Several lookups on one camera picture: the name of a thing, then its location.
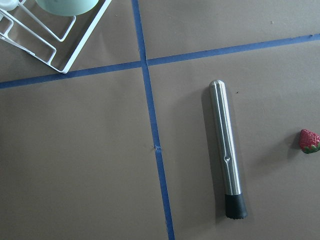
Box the white cup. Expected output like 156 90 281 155
0 0 20 11

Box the steel muddler black tip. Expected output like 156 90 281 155
209 79 248 220

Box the red strawberry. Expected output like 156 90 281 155
298 129 320 154

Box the white wire cup rack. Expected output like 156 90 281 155
0 0 111 74

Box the mint green cup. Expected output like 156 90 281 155
35 0 99 17

